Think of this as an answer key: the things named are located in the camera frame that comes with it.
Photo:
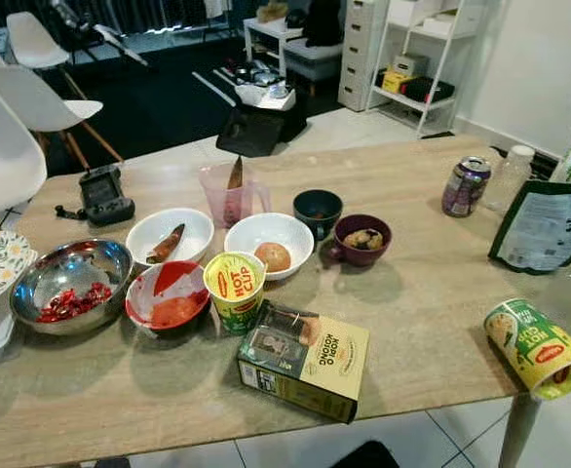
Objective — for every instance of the steel mixing bowl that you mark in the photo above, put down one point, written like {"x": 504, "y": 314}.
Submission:
{"x": 71, "y": 265}

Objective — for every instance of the red wrapped candies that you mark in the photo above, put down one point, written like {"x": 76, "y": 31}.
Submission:
{"x": 76, "y": 303}

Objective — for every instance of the black handheld device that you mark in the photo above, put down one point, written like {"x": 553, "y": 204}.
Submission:
{"x": 105, "y": 195}

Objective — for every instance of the red bowl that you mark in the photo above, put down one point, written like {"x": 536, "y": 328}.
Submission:
{"x": 173, "y": 275}

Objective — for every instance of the orange food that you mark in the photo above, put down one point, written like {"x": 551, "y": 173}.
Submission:
{"x": 178, "y": 312}

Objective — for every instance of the white ceramic bowl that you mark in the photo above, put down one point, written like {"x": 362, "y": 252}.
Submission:
{"x": 193, "y": 229}
{"x": 242, "y": 234}

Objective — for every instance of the dark carpet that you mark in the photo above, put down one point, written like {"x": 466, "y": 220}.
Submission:
{"x": 178, "y": 97}

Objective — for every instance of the pink measuring jug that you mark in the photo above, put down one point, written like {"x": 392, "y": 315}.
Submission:
{"x": 222, "y": 205}

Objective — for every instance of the yellow hot cup noodles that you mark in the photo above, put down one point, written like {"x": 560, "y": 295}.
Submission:
{"x": 235, "y": 292}

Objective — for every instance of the brown wooden utensil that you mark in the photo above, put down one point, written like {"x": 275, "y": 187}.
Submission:
{"x": 236, "y": 175}

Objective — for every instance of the black flat case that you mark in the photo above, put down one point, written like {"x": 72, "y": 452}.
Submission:
{"x": 251, "y": 132}

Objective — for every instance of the round brown bun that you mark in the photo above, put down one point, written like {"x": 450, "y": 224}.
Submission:
{"x": 272, "y": 256}

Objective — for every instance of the metal cookware set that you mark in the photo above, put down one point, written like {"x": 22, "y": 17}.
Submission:
{"x": 266, "y": 86}

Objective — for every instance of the white side table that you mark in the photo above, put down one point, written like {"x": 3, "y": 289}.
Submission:
{"x": 261, "y": 29}

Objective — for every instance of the yellow coffee box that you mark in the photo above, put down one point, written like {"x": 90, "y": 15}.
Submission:
{"x": 329, "y": 356}

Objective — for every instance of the maroon mug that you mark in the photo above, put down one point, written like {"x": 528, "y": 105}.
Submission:
{"x": 359, "y": 258}

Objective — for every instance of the grey ottoman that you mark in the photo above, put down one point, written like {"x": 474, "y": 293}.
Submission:
{"x": 315, "y": 54}

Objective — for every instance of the brown food pieces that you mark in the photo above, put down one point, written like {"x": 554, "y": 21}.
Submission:
{"x": 363, "y": 240}

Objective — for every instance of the black bag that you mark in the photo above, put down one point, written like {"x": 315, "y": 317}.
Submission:
{"x": 324, "y": 24}

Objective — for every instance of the white drawer cabinet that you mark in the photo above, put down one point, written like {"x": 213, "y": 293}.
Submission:
{"x": 359, "y": 58}

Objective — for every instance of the small yellow box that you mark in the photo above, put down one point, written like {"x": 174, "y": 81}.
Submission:
{"x": 396, "y": 82}

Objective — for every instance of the light wooden table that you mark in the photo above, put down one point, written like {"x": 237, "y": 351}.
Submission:
{"x": 422, "y": 322}

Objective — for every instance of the small beige box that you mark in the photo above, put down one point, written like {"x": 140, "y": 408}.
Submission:
{"x": 412, "y": 63}

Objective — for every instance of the purple drink can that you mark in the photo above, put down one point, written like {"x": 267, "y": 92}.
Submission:
{"x": 464, "y": 190}

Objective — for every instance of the clear plastic bottle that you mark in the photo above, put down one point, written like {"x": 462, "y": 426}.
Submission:
{"x": 510, "y": 180}

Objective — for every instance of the green white pouch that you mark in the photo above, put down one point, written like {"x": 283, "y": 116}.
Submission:
{"x": 544, "y": 229}

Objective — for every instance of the green cup noodles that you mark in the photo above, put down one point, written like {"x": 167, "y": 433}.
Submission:
{"x": 534, "y": 346}

